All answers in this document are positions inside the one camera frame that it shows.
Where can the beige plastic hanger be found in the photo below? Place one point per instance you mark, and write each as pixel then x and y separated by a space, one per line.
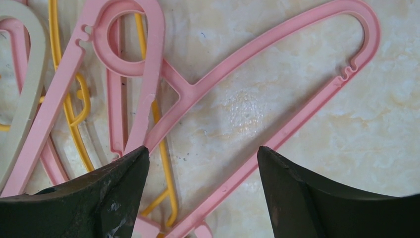
pixel 32 87

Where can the pink plastic hanger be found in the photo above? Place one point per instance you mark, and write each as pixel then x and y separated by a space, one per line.
pixel 93 25
pixel 191 94
pixel 20 45

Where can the pink plastic hanger front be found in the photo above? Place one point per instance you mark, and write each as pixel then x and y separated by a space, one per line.
pixel 93 25

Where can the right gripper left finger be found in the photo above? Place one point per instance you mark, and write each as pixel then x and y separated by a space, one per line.
pixel 103 203

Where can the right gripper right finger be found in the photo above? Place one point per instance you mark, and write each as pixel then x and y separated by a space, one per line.
pixel 304 204

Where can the pink plastic hanger right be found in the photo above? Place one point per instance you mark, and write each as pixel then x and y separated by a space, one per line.
pixel 191 94

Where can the pink plastic hanger back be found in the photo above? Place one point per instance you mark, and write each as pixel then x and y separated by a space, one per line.
pixel 20 45

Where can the yellow thin hanger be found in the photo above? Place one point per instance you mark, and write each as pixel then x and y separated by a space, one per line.
pixel 76 102

